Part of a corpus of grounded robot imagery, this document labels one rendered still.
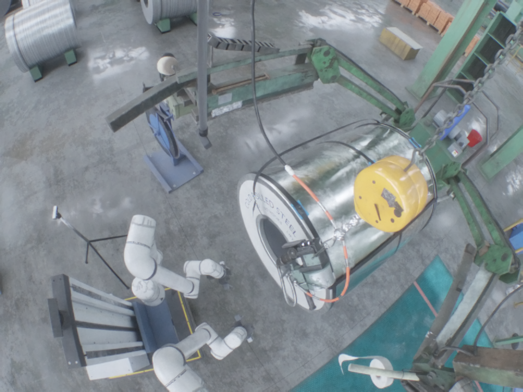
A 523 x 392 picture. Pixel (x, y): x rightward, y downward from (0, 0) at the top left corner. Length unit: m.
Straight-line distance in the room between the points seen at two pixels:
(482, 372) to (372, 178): 0.75
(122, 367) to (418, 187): 1.88
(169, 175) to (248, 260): 1.34
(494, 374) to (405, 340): 2.43
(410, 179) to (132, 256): 1.06
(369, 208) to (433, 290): 3.02
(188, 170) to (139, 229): 2.07
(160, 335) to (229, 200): 1.69
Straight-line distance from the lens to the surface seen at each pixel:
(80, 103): 4.63
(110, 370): 2.02
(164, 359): 1.16
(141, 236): 1.23
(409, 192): 0.69
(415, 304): 3.49
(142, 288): 1.77
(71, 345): 1.05
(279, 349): 2.75
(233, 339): 1.59
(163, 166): 3.31
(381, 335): 3.17
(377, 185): 0.71
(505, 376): 1.01
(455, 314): 1.34
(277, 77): 1.46
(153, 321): 2.02
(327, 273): 1.38
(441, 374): 1.23
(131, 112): 1.18
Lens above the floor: 2.68
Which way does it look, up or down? 60 degrees down
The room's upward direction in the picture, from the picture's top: 17 degrees clockwise
